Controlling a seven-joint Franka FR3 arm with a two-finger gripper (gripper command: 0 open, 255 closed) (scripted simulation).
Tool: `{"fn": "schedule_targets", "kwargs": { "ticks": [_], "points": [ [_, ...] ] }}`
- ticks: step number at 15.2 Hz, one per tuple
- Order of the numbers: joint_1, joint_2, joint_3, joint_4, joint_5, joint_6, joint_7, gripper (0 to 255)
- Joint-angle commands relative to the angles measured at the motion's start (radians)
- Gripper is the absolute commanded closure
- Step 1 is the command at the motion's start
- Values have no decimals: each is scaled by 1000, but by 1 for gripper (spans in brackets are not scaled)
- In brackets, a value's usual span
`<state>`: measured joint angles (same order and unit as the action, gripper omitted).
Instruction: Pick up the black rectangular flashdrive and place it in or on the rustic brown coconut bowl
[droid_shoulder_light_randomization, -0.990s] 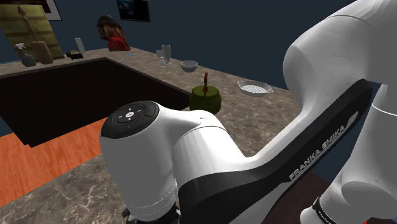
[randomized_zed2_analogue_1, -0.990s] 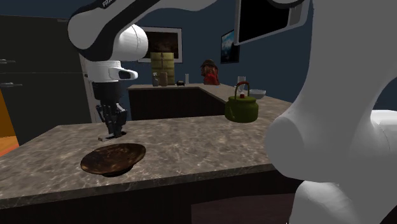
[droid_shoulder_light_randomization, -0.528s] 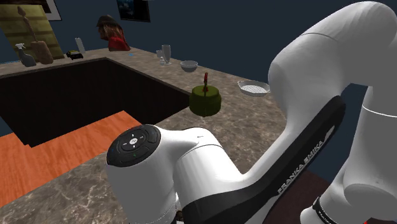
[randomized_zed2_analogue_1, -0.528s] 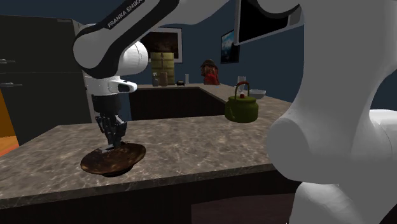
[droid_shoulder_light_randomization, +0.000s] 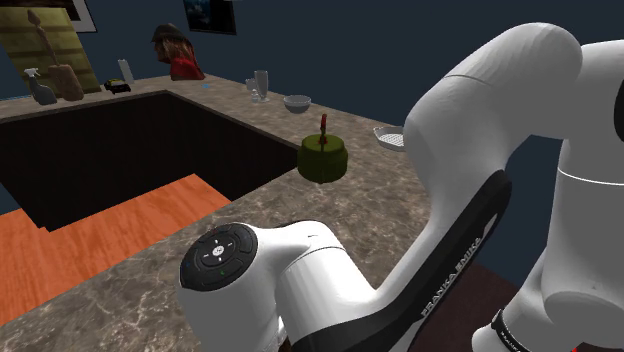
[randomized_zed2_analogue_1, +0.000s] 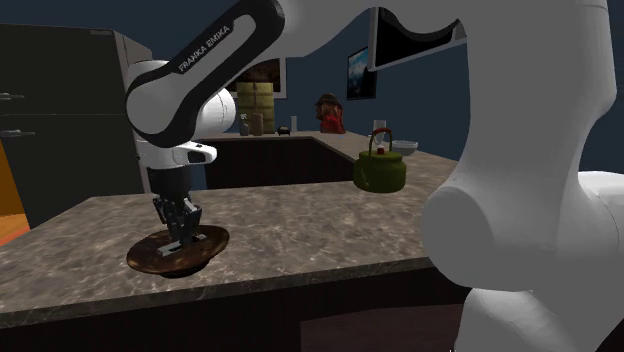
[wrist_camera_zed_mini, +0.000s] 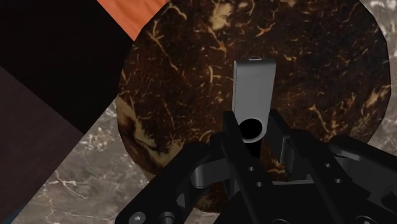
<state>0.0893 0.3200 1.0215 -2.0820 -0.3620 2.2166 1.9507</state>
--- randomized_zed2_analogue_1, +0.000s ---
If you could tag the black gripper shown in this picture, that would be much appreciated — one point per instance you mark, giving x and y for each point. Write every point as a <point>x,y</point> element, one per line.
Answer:
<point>169,183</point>

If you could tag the white bowl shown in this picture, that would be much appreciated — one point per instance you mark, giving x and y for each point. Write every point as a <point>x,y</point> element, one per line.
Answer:
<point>405,148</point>

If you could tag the red and brown figure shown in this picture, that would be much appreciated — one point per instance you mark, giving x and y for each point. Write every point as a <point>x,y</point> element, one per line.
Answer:
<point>331,117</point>

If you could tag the brown wall picture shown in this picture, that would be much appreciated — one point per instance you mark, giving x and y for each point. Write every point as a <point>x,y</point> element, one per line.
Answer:
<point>268,73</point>

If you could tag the blue wall picture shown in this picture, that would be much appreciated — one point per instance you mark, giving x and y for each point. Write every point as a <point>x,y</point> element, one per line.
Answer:
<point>360,75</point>

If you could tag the dark brown round plate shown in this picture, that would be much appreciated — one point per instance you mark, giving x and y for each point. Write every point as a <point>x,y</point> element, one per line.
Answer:
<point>207,244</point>

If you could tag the white cup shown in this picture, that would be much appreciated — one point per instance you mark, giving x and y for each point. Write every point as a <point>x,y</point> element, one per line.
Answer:
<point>294,124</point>

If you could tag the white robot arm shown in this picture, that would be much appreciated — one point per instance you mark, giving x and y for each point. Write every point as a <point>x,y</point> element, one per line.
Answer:
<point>526,146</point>

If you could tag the olive green box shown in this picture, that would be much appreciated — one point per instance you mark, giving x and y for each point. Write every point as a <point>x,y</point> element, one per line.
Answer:
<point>261,100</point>

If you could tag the white framed dark wall picture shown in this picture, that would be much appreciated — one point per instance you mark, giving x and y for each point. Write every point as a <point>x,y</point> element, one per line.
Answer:
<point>404,41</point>

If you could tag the small black pot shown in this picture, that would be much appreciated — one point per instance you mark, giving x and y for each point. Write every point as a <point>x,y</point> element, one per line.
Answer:
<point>284,130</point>

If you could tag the black refrigerator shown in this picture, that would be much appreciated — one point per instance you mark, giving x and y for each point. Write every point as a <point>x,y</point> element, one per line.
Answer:
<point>58,146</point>

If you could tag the clear drinking glass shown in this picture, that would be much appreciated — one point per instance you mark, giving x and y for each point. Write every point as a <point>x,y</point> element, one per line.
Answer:
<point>379,126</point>

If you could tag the grey spray bottle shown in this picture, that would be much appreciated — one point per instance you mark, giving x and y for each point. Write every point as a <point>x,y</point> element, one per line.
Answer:
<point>244,128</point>

